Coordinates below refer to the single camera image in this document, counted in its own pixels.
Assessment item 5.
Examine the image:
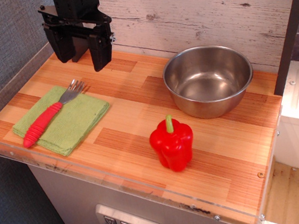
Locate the dark right post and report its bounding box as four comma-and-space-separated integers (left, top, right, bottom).
274, 0, 299, 96

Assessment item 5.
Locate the stainless steel bowl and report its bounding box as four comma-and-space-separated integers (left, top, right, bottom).
162, 45, 253, 119

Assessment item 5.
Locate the dark left post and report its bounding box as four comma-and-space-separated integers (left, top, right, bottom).
72, 37, 89, 63

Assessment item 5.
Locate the fork with red handle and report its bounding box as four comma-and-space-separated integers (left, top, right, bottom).
23, 80, 85, 148

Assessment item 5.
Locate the dark post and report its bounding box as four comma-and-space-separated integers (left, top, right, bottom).
274, 0, 299, 96
72, 37, 89, 63

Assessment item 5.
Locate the green folded cloth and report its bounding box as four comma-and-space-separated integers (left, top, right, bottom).
13, 86, 110, 156

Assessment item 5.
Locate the red capsicum with green stem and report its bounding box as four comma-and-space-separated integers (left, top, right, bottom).
149, 115, 193, 172

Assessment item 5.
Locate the grey toy fridge cabinet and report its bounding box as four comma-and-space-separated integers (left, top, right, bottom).
29, 166, 229, 224

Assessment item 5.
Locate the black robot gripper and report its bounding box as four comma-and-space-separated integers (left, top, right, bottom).
38, 0, 115, 72

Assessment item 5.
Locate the clear acrylic edge guard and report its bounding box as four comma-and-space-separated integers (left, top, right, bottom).
0, 128, 264, 224

